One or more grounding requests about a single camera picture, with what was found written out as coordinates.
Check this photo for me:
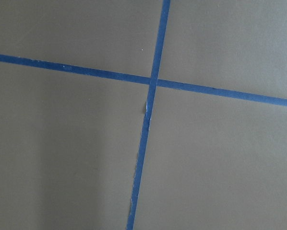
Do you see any right side long tape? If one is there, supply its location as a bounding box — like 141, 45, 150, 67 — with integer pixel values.
126, 0, 170, 230

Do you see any right side cross tape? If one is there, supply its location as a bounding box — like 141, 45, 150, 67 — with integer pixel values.
0, 54, 287, 107

